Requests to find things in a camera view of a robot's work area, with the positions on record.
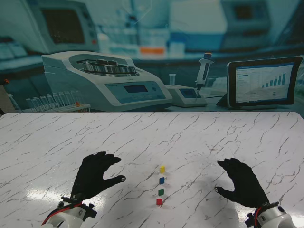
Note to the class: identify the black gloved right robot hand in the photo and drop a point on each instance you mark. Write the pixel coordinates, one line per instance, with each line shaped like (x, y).
(242, 183)

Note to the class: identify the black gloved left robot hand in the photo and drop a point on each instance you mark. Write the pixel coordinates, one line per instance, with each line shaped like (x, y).
(92, 178)

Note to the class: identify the blue domino block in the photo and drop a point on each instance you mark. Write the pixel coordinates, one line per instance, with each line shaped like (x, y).
(162, 180)

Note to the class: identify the green domino block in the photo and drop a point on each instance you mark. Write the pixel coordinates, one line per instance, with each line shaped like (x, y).
(161, 192)

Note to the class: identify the yellow domino block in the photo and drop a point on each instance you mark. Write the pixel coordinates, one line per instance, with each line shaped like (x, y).
(162, 169)

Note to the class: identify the red domino block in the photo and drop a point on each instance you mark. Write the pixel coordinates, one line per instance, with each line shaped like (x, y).
(159, 202)

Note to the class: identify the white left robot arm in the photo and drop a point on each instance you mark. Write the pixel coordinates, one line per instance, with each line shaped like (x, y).
(64, 215)

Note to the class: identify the printed laboratory backdrop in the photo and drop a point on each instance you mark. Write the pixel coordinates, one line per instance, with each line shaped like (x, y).
(152, 47)

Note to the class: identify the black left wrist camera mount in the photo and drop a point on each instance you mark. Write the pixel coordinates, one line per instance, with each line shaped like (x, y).
(91, 211)

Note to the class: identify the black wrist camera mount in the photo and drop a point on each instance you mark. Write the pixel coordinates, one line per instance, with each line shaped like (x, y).
(249, 219)
(91, 211)

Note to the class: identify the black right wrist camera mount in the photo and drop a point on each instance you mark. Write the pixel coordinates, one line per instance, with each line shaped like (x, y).
(249, 219)

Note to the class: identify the grey post with orange cap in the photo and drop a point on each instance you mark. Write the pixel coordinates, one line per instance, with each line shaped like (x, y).
(3, 97)

